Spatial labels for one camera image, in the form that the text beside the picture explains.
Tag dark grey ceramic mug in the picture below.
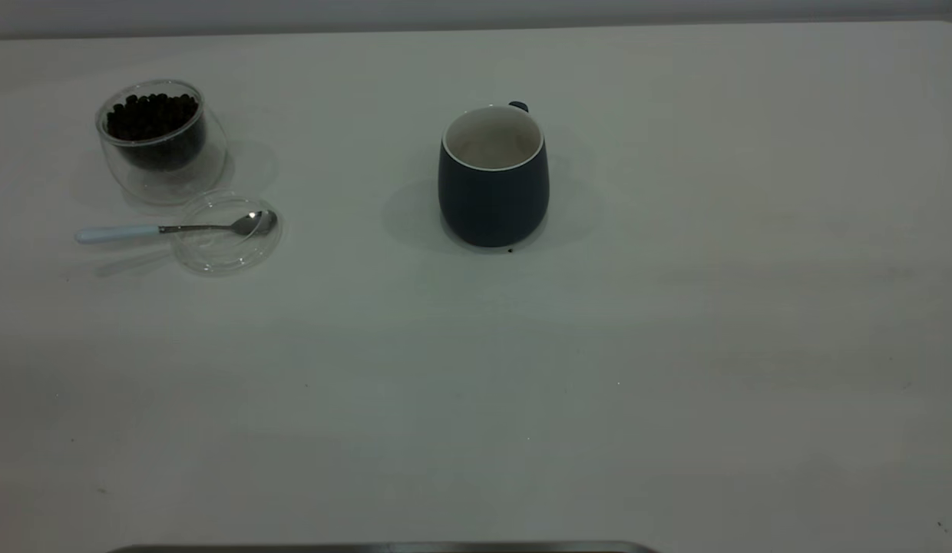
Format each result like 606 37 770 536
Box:
438 101 551 249

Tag clear glass lid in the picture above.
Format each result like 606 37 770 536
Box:
170 191 284 277

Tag metal spoon light blue handle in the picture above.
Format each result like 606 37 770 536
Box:
74 209 279 246

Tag clear double-wall glass cup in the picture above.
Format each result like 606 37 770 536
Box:
95 78 230 207

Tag dark coffee beans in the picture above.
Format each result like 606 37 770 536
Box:
105 92 209 173

